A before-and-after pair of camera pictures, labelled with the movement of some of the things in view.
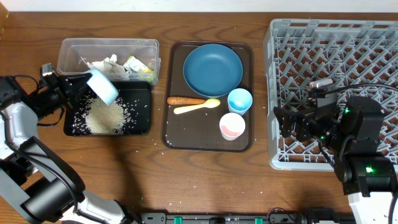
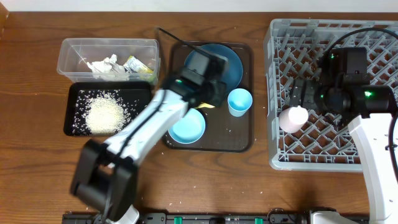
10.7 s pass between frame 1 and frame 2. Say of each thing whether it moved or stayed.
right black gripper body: moved
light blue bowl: moved
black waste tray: stayed
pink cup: moved
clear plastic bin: stayed
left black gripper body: moved
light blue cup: stayed
